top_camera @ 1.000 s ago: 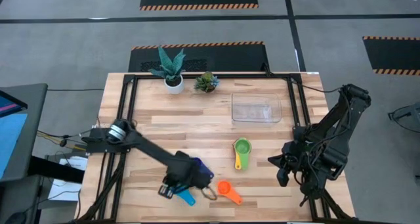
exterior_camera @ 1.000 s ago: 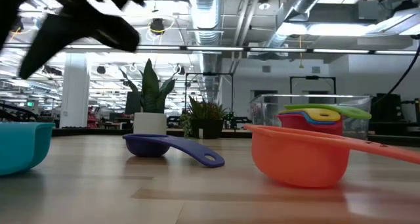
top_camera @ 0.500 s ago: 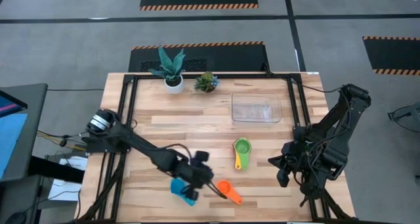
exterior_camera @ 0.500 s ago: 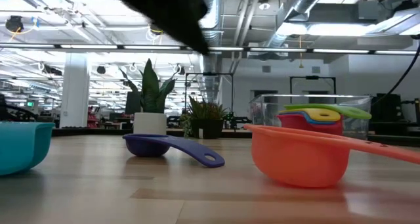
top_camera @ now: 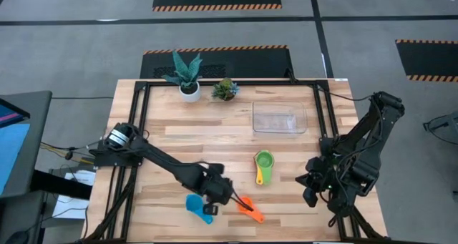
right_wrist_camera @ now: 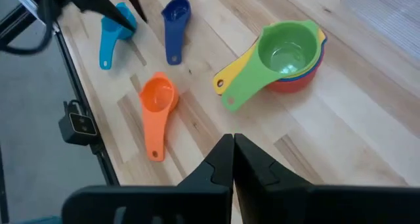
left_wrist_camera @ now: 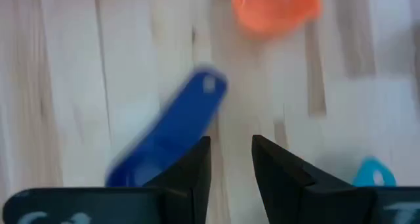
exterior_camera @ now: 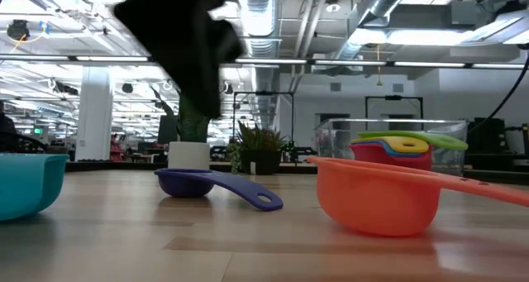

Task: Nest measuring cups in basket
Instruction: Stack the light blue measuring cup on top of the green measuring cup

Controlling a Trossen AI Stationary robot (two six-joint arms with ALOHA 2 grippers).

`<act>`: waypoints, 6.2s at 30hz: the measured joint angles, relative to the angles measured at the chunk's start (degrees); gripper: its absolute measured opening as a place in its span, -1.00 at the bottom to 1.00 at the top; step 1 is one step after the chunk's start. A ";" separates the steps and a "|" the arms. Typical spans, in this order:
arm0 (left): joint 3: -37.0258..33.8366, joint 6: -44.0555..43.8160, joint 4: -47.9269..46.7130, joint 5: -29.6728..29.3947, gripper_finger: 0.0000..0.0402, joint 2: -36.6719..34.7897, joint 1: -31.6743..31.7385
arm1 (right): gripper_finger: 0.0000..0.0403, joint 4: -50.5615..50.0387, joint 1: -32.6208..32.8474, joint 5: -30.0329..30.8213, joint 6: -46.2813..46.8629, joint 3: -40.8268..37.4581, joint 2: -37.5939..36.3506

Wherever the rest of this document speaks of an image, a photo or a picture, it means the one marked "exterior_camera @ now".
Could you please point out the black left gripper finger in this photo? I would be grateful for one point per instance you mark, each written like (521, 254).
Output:
(198, 87)

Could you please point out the dark blue measuring cup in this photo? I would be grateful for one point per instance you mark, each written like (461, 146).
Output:
(186, 184)

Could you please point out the teal measuring cup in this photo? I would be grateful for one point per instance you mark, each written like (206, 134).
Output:
(29, 183)

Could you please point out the red measuring cup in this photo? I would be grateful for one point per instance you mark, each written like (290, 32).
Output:
(380, 160)

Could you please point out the orange measuring cup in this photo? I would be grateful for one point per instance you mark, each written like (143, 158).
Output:
(372, 199)

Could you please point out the yellow measuring cup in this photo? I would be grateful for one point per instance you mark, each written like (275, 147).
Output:
(407, 144)

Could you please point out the green measuring cup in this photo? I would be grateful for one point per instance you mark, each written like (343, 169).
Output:
(438, 140)

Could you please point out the clear plastic basket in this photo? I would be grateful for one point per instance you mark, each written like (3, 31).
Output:
(450, 158)

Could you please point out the snake plant in white pot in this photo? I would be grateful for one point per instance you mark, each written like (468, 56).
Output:
(188, 156)

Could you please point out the rig beam with light strips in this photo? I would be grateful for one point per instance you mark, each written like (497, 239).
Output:
(111, 59)

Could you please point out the succulent plant in dark pot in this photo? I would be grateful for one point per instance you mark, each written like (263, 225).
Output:
(264, 162)

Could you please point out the white pillar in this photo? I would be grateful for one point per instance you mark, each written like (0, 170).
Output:
(94, 116)

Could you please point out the black ceiling-mounted device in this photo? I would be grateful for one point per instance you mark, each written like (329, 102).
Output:
(17, 30)

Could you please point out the person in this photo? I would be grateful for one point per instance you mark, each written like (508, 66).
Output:
(5, 125)

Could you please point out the black background equipment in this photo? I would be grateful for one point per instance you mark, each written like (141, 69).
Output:
(487, 137)

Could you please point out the black background rig frame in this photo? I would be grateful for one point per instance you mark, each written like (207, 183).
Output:
(264, 93)
(392, 97)

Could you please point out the silver ventilation duct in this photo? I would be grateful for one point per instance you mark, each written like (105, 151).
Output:
(259, 21)

